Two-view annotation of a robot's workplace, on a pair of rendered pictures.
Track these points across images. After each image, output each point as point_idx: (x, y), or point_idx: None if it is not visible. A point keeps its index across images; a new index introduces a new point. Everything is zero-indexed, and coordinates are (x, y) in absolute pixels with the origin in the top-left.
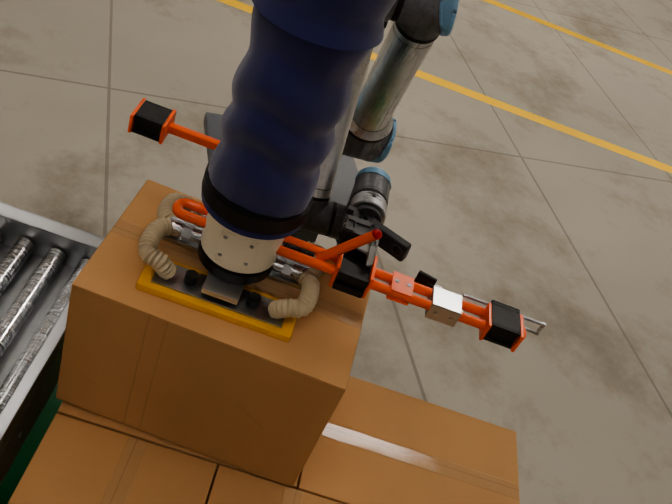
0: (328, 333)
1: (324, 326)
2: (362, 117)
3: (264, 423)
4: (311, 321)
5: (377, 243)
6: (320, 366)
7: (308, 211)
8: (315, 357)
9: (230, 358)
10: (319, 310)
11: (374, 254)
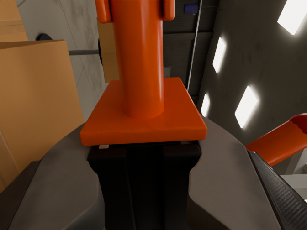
0: (34, 111)
1: (29, 128)
2: None
3: None
4: (39, 151)
5: (267, 167)
6: (67, 84)
7: None
8: (65, 97)
9: None
10: (12, 170)
11: (223, 128)
